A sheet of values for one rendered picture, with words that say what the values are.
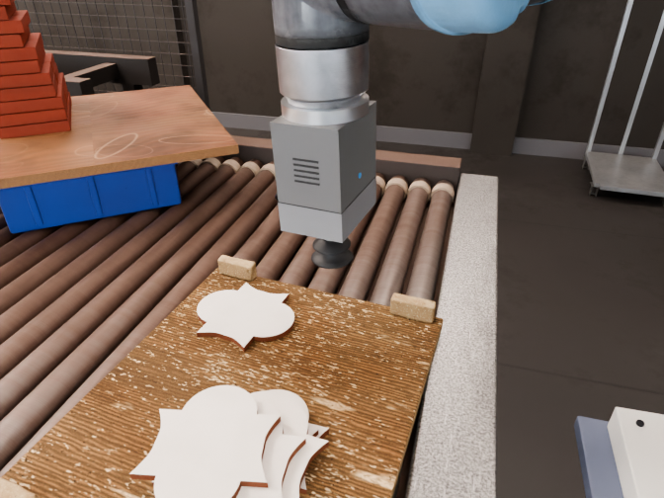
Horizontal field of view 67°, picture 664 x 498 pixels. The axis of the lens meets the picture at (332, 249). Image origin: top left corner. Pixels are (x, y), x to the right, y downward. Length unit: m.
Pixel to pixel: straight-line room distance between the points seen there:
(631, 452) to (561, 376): 1.43
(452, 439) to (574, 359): 1.62
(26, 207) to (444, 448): 0.79
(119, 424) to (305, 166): 0.34
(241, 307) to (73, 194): 0.44
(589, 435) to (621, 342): 1.65
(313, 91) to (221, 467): 0.32
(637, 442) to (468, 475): 0.20
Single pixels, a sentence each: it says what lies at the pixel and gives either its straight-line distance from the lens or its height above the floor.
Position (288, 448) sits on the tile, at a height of 0.97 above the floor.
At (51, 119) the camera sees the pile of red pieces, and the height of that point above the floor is 1.07.
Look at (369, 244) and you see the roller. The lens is 0.87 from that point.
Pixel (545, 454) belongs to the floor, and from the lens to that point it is 1.82.
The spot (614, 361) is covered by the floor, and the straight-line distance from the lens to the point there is 2.23.
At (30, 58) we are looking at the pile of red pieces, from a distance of 1.14.
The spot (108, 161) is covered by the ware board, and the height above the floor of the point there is 1.04.
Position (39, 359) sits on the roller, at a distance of 0.74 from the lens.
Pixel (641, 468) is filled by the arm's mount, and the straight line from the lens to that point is 0.65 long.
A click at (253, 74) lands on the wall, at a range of 4.30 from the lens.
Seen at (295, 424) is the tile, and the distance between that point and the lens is 0.52.
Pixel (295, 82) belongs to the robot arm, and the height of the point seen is 1.27.
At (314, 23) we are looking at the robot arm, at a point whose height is 1.32.
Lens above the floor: 1.37
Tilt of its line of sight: 32 degrees down
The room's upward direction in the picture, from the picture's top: straight up
